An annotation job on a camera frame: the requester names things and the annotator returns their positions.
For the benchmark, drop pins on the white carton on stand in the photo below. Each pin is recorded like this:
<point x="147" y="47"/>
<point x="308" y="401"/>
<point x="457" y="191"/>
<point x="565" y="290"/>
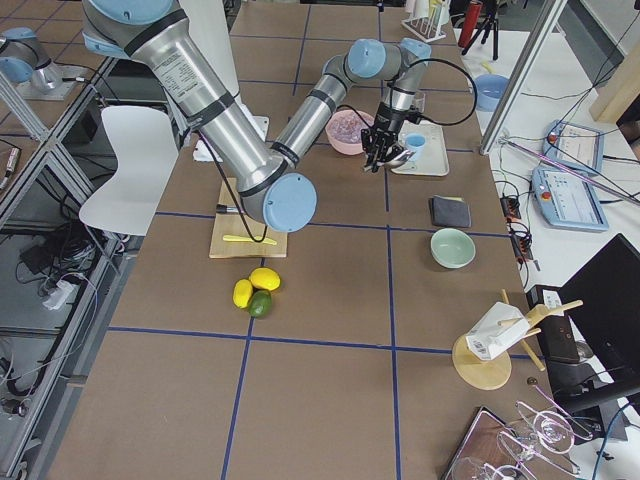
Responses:
<point x="499" y="328"/>

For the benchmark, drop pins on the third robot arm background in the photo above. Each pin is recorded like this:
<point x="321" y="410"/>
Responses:
<point x="26" y="63"/>

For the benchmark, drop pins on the teach pendant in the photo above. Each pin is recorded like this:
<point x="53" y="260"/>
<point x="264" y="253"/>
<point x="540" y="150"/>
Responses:
<point x="567" y="202"/>
<point x="575" y="146"/>

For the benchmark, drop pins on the red bottle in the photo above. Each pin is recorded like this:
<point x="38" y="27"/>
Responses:
<point x="471" y="17"/>

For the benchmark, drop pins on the cream bear tray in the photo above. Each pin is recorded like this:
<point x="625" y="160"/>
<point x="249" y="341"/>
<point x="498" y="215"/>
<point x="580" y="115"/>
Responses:
<point x="433" y="161"/>

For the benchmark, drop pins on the wooden cutting board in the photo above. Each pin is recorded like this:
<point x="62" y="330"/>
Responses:
<point x="232" y="224"/>

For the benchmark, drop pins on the green bowl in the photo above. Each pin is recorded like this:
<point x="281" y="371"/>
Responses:
<point x="452" y="248"/>

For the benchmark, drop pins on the upside-down wine glass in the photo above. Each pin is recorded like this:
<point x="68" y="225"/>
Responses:
<point x="539" y="439"/>

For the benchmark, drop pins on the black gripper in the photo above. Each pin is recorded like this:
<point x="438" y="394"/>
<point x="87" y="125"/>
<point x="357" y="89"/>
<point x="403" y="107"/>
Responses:
<point x="388" y="119"/>

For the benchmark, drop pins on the yellow lemon lower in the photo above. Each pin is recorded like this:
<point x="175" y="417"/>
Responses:
<point x="242" y="293"/>

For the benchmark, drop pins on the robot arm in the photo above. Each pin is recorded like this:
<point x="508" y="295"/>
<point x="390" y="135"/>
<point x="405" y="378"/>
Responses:
<point x="156" y="34"/>

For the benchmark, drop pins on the aluminium frame post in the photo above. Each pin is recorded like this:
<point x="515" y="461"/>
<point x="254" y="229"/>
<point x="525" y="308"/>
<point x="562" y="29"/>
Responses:
<point x="543" y="27"/>

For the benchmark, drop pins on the blue cup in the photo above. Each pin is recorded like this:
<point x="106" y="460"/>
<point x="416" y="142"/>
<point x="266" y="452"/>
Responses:
<point x="415" y="144"/>

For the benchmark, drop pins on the black monitor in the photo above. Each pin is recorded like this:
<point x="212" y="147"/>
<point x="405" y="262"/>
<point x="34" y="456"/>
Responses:
<point x="608" y="320"/>

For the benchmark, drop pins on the yellow lemon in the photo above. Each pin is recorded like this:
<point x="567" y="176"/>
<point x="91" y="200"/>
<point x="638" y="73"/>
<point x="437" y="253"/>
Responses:
<point x="242" y="293"/>
<point x="264" y="278"/>

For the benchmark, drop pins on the white wire cup rack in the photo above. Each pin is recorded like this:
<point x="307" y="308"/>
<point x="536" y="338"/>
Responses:
<point x="426" y="18"/>

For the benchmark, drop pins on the teach pendant near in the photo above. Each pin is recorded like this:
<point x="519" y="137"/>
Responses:
<point x="567" y="202"/>

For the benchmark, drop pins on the stainless steel ice scoop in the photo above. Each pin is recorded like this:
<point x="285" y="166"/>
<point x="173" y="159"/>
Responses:
<point x="395" y="157"/>

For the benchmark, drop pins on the yellow plastic knife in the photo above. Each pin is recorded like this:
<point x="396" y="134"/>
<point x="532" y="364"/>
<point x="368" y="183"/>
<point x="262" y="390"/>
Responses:
<point x="246" y="239"/>

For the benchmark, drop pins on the yellow lemon upper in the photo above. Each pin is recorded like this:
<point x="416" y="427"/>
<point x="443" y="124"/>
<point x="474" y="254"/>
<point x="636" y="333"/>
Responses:
<point x="264" y="278"/>

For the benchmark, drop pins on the white power strip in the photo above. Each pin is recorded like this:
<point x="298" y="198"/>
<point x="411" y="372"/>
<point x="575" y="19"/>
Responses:
<point x="59" y="295"/>

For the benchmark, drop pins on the clear wine glass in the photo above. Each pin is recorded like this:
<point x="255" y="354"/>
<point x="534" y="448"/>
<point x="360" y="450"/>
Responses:
<point x="419" y="101"/>

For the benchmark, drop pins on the wooden paper towel stand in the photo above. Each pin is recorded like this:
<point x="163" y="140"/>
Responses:
<point x="494" y="374"/>

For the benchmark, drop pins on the grey yellow cloth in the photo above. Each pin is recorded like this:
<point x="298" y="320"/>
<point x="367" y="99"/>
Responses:
<point x="449" y="212"/>

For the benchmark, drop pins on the pink bowl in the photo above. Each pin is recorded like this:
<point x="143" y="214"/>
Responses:
<point x="349" y="149"/>

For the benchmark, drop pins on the blue bowl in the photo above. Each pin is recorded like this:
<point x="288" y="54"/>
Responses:
<point x="490" y="89"/>

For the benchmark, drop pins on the pile of clear ice cubes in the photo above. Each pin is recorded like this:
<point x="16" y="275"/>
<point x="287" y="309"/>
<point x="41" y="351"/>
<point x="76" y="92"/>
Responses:
<point x="346" y="128"/>

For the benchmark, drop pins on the white chair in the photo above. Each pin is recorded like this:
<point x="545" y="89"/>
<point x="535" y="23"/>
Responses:
<point x="143" y="142"/>

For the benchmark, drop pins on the teach pendant far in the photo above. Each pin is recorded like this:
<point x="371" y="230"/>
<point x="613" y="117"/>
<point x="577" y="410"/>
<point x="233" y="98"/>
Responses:
<point x="575" y="146"/>

